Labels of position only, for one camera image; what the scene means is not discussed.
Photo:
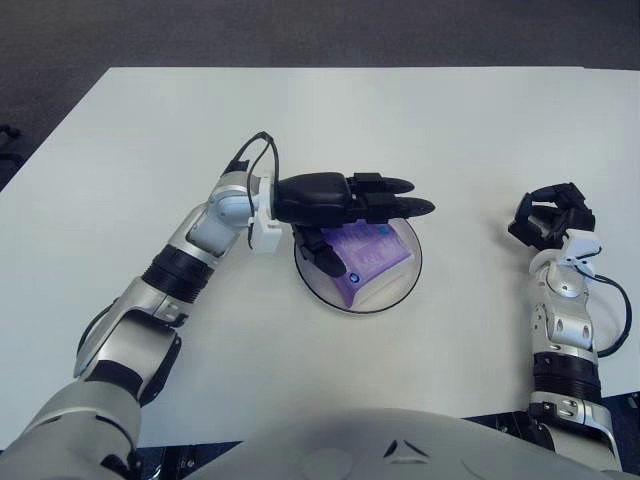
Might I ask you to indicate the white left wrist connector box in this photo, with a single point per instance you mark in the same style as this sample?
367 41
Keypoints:
267 232

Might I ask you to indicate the purple tissue paper pack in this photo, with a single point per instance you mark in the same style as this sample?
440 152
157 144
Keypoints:
375 255

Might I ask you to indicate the black metal support bracket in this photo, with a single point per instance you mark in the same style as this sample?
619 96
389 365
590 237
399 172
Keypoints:
510 427

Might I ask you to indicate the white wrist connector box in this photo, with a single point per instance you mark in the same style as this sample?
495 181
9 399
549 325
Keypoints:
267 232
582 245

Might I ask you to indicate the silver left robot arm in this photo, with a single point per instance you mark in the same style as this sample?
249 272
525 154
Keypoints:
150 340

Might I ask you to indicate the white plate with black rim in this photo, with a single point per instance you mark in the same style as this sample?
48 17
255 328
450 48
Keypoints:
405 282

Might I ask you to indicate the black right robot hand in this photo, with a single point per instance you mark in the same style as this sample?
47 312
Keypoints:
550 222

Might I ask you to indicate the white right wrist connector box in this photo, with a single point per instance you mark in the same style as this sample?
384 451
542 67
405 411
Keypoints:
582 245

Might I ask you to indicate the grey robot torso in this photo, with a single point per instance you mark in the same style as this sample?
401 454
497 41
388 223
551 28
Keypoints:
325 445

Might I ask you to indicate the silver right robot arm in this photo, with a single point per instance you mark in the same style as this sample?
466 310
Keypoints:
565 325

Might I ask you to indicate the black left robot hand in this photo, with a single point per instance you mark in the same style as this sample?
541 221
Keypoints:
315 197

